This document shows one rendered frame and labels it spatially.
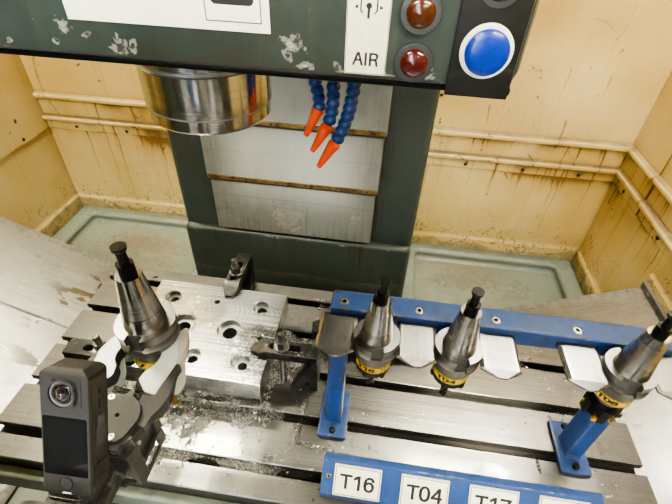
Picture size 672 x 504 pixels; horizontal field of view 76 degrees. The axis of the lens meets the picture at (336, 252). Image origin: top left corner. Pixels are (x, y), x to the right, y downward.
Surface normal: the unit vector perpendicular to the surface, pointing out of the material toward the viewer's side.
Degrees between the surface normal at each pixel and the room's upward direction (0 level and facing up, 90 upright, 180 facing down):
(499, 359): 0
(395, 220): 90
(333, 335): 0
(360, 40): 90
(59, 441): 58
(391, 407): 0
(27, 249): 24
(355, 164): 91
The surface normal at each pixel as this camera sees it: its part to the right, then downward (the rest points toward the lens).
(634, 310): -0.37, -0.74
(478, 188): -0.14, 0.64
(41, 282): 0.43, -0.64
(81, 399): -0.11, 0.14
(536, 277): 0.04, -0.76
